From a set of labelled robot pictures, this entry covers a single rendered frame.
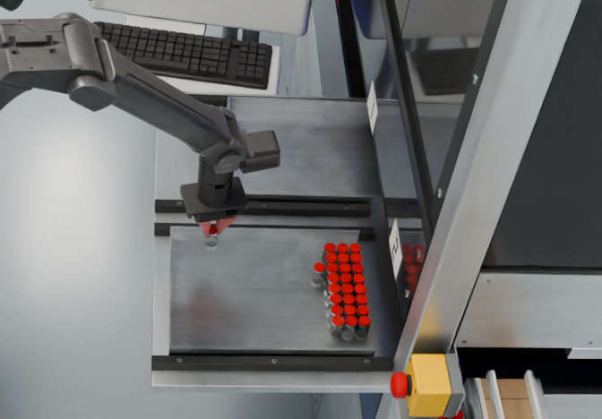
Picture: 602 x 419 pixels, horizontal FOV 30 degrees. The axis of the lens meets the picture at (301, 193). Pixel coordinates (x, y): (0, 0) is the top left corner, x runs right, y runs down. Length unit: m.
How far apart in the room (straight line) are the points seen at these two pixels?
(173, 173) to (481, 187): 0.80
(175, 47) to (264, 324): 0.79
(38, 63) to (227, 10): 1.21
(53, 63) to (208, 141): 0.36
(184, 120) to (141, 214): 1.65
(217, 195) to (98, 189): 1.50
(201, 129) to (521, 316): 0.56
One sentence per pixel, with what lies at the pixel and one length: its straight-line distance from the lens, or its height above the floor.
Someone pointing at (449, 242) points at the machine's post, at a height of 1.27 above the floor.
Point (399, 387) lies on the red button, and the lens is 1.74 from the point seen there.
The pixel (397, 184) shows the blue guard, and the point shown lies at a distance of 1.89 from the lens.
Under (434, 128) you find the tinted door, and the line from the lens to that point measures 1.69.
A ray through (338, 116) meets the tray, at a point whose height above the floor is 0.88.
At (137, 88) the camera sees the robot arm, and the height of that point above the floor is 1.43.
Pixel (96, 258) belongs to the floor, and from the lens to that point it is 3.13.
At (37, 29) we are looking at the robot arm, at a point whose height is 1.55.
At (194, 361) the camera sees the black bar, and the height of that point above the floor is 0.90.
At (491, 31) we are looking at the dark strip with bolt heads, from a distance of 1.42.
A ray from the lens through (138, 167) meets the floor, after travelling 3.35.
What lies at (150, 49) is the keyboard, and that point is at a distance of 2.47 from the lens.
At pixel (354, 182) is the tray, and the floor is 0.88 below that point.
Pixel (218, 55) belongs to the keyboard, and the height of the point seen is 0.83.
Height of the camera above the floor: 2.44
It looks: 47 degrees down
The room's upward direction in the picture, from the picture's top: 10 degrees clockwise
